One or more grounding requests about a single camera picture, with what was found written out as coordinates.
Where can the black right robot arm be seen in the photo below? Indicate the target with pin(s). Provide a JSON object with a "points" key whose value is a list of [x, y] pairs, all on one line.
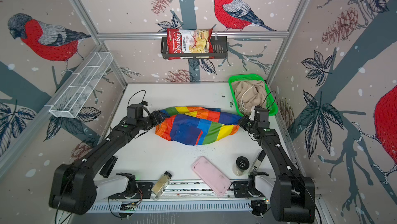
{"points": [[292, 198]]}

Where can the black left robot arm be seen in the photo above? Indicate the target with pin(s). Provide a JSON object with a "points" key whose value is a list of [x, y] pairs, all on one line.
{"points": [[73, 188]]}

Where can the beige shorts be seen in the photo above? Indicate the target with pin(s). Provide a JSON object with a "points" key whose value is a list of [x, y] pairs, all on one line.
{"points": [[248, 94]]}

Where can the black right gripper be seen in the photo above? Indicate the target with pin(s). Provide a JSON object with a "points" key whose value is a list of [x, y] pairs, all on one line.
{"points": [[242, 121]]}

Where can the rainbow striped shorts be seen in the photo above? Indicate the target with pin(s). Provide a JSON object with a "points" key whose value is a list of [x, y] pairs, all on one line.
{"points": [[193, 125]]}

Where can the black wall basket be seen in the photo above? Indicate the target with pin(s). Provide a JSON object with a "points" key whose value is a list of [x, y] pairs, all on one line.
{"points": [[219, 44]]}

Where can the red Chuba chips bag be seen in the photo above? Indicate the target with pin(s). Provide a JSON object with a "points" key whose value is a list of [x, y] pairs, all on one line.
{"points": [[185, 41]]}

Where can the black remote-like object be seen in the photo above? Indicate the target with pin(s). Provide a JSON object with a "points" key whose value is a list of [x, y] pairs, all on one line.
{"points": [[108, 167]]}

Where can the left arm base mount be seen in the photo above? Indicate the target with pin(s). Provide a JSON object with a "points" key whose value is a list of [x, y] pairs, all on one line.
{"points": [[141, 190]]}

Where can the pink rectangular case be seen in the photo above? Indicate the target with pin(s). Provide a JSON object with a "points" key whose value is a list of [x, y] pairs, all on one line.
{"points": [[218, 182]]}

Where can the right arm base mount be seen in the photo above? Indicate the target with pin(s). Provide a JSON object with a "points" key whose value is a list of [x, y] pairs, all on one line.
{"points": [[259, 188]]}

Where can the spice jar black lid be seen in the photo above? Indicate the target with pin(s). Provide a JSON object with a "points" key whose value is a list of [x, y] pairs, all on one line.
{"points": [[159, 187]]}

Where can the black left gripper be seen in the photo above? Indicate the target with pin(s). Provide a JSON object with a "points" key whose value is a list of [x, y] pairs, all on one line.
{"points": [[157, 119]]}

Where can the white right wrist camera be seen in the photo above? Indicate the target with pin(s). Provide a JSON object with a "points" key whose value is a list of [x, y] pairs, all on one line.
{"points": [[259, 114]]}

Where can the white wire mesh shelf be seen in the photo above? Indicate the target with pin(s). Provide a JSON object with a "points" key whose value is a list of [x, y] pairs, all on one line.
{"points": [[71, 101]]}

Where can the green plastic basket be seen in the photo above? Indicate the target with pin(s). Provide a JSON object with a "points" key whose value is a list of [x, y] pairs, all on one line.
{"points": [[271, 96]]}

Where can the black white marker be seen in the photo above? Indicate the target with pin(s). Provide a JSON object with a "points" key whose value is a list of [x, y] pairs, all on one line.
{"points": [[258, 161]]}

